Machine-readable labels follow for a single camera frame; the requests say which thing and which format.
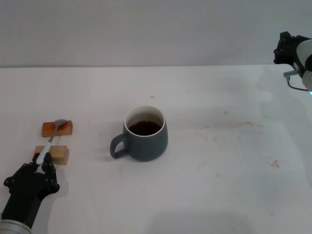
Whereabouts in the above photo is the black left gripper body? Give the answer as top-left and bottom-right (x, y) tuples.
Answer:
(0, 171), (58, 229)

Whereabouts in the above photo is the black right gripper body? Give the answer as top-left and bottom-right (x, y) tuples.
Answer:
(282, 39), (304, 72)

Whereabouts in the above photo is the metal spoon with light-blue handle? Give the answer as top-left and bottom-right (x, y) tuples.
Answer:
(36, 118), (67, 166)

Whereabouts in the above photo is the dark grey ceramic coffee mug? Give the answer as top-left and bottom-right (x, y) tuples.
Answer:
(109, 105), (169, 162)

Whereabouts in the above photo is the light tan wooden block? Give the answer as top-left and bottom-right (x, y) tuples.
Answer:
(33, 145), (69, 166)

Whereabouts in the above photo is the reddish-brown wooden block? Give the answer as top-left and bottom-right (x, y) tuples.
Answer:
(41, 119), (74, 138)

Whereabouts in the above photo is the grey right wrist cable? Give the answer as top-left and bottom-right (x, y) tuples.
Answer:
(283, 69), (310, 92)

